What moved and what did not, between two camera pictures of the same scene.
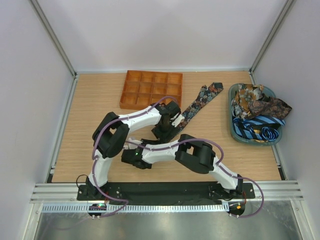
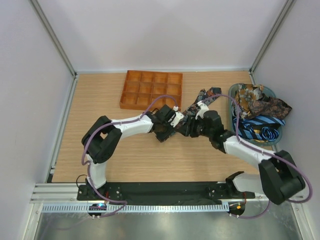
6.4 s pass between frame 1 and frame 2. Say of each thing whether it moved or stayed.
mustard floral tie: stayed
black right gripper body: moved
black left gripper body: stayed
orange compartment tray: stayed
